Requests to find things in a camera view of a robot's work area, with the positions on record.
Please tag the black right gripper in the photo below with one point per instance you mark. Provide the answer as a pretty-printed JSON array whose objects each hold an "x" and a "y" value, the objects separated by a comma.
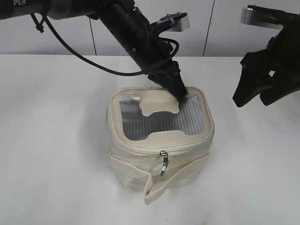
[{"x": 282, "y": 55}]

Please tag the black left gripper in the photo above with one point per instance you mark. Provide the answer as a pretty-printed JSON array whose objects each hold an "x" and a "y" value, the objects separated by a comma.
[{"x": 151, "y": 53}]

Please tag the cream canvas zipper bag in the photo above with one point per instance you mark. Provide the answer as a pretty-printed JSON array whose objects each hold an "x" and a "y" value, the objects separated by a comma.
[{"x": 157, "y": 142}]

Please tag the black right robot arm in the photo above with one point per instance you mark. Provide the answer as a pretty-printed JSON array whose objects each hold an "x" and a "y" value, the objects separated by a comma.
[{"x": 272, "y": 73}]

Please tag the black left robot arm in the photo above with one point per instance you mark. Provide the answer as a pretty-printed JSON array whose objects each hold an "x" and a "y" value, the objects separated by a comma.
[{"x": 140, "y": 39}]

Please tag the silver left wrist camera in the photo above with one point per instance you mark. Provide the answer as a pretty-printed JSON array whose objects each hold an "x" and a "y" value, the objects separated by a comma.
[{"x": 177, "y": 22}]

